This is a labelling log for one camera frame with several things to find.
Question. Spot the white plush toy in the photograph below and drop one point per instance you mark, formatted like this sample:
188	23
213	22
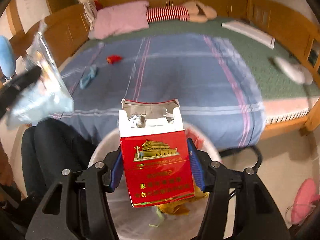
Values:
90	11

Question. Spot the striped plush doll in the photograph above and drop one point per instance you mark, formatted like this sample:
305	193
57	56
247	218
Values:
191	11

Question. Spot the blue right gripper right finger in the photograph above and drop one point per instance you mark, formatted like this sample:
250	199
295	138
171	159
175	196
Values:
197	158

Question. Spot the red wrapper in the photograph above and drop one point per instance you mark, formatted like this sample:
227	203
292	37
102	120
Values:
112	59

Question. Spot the white flat board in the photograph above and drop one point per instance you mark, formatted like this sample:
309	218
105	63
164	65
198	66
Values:
251	32

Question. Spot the light blue plastic bag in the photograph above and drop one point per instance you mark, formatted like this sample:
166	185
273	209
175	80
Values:
48	96

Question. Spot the pink fan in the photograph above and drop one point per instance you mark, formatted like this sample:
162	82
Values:
304	202

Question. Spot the red cigarette pack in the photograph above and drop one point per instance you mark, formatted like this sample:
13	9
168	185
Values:
155	153

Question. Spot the blue knotted cloth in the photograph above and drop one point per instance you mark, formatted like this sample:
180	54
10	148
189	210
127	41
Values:
88	77

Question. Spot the pink pillow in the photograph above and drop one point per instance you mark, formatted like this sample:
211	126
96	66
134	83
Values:
119	19

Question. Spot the white oval device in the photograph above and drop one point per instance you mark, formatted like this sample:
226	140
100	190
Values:
295	72

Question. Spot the blue plaid bed sheet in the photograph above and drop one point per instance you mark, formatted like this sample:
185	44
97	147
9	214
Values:
220	99

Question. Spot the blue neck pillow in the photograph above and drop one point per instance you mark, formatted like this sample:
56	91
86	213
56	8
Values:
7	60

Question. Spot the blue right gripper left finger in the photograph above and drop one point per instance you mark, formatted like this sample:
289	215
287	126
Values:
117	171

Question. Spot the yellow snack wrapper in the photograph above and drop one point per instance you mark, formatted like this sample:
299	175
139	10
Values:
179	207

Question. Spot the green bed mat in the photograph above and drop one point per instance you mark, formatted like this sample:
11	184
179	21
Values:
272	82

